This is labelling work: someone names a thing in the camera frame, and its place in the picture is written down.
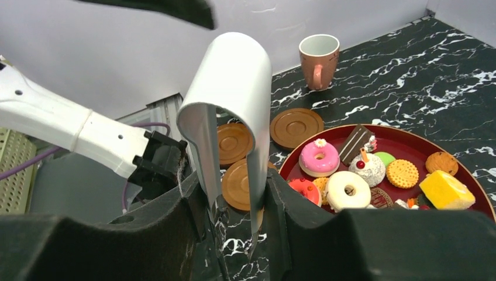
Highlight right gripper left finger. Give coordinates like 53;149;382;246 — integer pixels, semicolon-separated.
1;173;217;280

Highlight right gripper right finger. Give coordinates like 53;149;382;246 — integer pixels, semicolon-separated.
264;170;495;280

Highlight dark red round tray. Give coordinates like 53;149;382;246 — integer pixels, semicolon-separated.
279;124;495;221

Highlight metal serving tongs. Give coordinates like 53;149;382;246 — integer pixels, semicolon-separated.
177;32;272;257

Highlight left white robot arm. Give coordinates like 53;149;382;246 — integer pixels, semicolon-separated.
1;61;187;199

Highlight white frosted donut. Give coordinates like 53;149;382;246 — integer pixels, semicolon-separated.
326;171;371;213

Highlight red sprinkled donut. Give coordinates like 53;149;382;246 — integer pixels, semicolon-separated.
288;178;322;207

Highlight pink frosted donut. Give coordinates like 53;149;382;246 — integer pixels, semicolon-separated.
299;138;340;178

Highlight wooden coaster lower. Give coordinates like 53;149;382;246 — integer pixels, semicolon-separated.
221;158;277;213

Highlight wooden coaster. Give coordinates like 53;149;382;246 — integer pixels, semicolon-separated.
221;158;277;213
270;108;324;150
217;123;253;169

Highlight white cream puff with cherry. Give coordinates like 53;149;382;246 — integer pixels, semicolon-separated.
348;153;386;188

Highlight small decorated white cake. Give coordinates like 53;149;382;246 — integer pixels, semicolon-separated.
392;198;430;210

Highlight wooden coaster upper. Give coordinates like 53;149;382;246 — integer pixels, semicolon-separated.
270;108;324;150

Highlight green macaron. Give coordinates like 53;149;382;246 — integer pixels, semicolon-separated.
374;152;396;167

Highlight chocolate layered cake slice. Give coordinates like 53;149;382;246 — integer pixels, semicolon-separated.
339;124;377;166

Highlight round yellow biscuit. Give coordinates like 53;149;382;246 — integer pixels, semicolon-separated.
386;159;419;189

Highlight wooden coaster middle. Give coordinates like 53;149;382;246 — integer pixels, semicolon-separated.
217;123;253;169

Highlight yellow cake slice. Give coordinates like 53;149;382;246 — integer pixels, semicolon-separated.
419;170;476;210

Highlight chocolate chip cookie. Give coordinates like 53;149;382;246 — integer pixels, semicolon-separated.
425;152;459;176

